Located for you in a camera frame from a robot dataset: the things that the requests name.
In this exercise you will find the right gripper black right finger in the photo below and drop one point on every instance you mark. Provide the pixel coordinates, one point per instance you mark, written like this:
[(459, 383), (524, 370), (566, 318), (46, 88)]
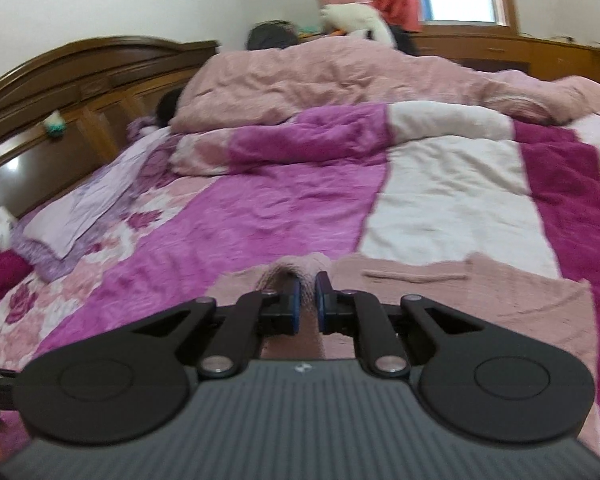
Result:
[(473, 376)]

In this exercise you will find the long wooden side cabinet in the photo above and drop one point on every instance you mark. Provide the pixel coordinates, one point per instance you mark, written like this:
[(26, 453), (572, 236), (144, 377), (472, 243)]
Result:
[(538, 58)]

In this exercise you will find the dusty pink crumpled duvet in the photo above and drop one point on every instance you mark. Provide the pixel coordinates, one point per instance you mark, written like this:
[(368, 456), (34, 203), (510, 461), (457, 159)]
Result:
[(267, 87)]

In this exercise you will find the lilac lace pillow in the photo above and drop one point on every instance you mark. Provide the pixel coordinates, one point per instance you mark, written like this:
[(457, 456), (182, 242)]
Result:
[(55, 236)]

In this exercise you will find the pink knitted cardigan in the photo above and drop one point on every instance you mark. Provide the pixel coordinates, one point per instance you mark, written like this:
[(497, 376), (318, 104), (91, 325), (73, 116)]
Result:
[(555, 311)]

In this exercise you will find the white plush toy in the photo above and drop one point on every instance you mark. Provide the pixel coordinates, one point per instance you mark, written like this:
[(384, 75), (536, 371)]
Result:
[(358, 19)]

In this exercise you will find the magenta floral patchwork quilt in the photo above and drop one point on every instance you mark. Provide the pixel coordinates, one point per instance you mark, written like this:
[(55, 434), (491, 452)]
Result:
[(415, 183)]

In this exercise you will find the green white headboard ornament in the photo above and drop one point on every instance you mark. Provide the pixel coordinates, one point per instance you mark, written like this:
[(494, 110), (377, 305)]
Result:
[(54, 125)]

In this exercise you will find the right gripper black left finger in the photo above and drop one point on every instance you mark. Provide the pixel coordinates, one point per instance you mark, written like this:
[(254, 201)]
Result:
[(121, 385)]

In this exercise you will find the dark wooden headboard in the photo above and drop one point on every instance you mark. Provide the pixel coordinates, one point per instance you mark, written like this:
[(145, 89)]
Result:
[(99, 86)]

